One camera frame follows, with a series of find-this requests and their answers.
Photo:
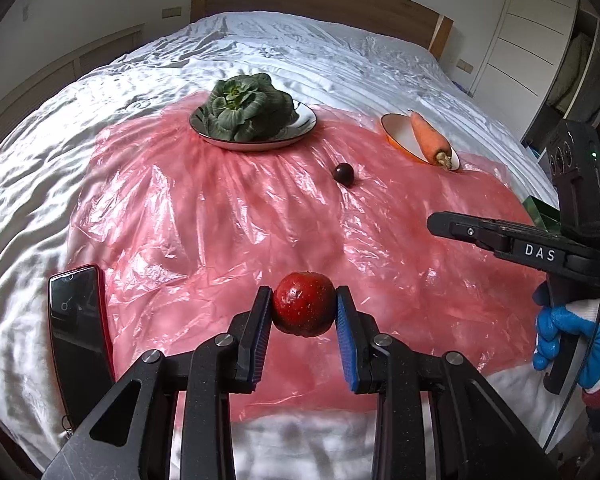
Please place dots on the green leafy vegetable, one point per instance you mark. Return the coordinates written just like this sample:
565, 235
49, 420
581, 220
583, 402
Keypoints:
243, 109

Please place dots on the white bed sheet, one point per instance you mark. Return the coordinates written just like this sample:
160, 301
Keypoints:
43, 164

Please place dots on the wooden headboard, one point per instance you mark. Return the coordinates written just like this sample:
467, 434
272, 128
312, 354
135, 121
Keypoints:
403, 19

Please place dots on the grey plate with greens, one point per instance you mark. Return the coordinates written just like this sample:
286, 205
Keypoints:
291, 134

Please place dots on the orange carrot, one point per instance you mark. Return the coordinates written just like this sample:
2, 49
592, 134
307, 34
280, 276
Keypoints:
435, 148

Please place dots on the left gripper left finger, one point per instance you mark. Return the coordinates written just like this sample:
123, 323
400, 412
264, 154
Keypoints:
128, 435

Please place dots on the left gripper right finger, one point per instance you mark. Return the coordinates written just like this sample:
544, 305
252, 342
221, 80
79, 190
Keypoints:
476, 435

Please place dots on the black smartphone red case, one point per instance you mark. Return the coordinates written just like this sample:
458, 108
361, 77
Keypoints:
79, 338

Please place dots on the white wardrobe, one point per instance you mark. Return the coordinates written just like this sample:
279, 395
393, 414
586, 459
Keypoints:
542, 66

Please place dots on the green rectangular tray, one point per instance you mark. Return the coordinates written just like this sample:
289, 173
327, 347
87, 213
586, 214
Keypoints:
543, 215

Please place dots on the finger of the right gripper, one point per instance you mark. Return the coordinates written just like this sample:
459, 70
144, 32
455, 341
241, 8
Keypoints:
529, 246

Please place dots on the pink plastic sheet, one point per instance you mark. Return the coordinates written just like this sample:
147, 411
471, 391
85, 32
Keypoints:
186, 233

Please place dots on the dark purple plum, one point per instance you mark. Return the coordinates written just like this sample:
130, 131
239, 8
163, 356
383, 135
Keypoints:
343, 173

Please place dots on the wall socket plate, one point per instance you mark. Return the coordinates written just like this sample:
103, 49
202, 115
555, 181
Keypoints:
172, 12

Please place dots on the red apple tomato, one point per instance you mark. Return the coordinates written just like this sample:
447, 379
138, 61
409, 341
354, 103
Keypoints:
304, 304

